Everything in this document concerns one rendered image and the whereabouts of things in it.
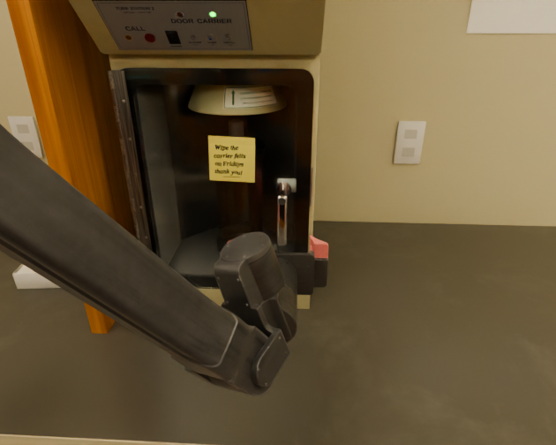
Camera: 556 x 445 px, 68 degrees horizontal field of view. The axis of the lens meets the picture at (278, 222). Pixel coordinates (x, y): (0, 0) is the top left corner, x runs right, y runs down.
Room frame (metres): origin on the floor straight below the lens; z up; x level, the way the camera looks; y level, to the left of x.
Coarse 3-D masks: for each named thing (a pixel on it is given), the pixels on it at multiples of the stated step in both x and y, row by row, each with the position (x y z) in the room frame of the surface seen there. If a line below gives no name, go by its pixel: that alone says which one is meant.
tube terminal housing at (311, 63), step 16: (112, 64) 0.68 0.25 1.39; (128, 64) 0.67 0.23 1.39; (144, 64) 0.67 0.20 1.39; (160, 64) 0.67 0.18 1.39; (176, 64) 0.67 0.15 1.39; (192, 64) 0.67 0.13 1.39; (208, 64) 0.67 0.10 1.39; (224, 64) 0.67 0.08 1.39; (240, 64) 0.67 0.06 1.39; (256, 64) 0.66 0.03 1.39; (272, 64) 0.66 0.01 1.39; (288, 64) 0.66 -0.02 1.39; (304, 64) 0.66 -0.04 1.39; (304, 304) 0.66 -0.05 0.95
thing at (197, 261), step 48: (144, 96) 0.66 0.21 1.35; (192, 96) 0.66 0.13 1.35; (240, 96) 0.65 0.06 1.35; (288, 96) 0.65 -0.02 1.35; (144, 144) 0.66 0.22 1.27; (192, 144) 0.66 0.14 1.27; (288, 144) 0.65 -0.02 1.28; (144, 192) 0.66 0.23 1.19; (192, 192) 0.66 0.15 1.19; (240, 192) 0.65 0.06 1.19; (192, 240) 0.66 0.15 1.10; (288, 240) 0.65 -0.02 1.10
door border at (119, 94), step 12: (120, 72) 0.66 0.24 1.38; (120, 84) 0.66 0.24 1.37; (120, 96) 0.66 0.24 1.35; (120, 108) 0.66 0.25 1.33; (120, 132) 0.66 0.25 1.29; (132, 132) 0.66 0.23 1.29; (132, 144) 0.66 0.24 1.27; (132, 156) 0.66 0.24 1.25; (132, 168) 0.66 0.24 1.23; (132, 180) 0.66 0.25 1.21; (132, 192) 0.66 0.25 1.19; (144, 204) 0.66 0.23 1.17; (132, 216) 0.66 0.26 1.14; (144, 216) 0.66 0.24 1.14; (144, 228) 0.66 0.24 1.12; (144, 240) 0.66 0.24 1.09
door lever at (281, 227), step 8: (280, 184) 0.65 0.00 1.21; (288, 184) 0.65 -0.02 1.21; (280, 192) 0.62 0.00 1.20; (288, 192) 0.65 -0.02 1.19; (280, 200) 0.60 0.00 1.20; (280, 208) 0.60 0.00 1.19; (280, 216) 0.60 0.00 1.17; (280, 224) 0.60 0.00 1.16; (280, 232) 0.60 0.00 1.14; (280, 240) 0.60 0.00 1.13
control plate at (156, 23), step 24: (96, 0) 0.58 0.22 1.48; (120, 0) 0.58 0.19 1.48; (144, 0) 0.58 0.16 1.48; (168, 0) 0.58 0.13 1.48; (192, 0) 0.58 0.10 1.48; (216, 0) 0.57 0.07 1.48; (240, 0) 0.57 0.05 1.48; (120, 24) 0.61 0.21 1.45; (144, 24) 0.61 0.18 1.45; (168, 24) 0.60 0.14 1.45; (192, 24) 0.60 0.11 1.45; (216, 24) 0.60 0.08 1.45; (240, 24) 0.60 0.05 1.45; (120, 48) 0.64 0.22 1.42; (144, 48) 0.64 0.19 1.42; (168, 48) 0.64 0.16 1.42; (192, 48) 0.63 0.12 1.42; (216, 48) 0.63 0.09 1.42; (240, 48) 0.63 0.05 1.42
